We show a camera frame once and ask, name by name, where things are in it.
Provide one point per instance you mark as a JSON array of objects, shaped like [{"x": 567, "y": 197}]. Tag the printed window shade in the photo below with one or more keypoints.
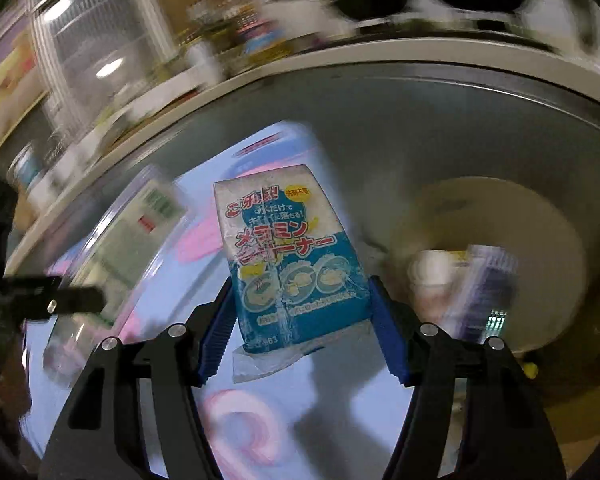
[{"x": 5, "y": 85}]

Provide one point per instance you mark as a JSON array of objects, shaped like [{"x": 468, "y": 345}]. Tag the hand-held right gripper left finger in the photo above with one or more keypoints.
[{"x": 217, "y": 340}]

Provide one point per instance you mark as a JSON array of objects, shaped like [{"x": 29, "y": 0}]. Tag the labelled clear plastic bottle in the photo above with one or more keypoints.
[{"x": 130, "y": 245}]

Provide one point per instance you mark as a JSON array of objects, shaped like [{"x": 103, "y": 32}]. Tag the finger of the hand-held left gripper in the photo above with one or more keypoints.
[{"x": 55, "y": 301}]

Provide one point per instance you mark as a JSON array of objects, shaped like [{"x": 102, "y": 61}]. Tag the printed cartoon blanket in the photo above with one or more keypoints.
[{"x": 290, "y": 410}]

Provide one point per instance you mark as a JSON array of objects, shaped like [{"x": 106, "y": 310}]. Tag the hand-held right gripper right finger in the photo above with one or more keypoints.
[{"x": 387, "y": 330}]

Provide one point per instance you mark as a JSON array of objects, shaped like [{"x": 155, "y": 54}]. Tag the barred window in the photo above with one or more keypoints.
[{"x": 100, "y": 45}]

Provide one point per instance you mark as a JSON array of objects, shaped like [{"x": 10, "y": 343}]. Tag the blue white sponge packet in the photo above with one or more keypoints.
[{"x": 290, "y": 260}]

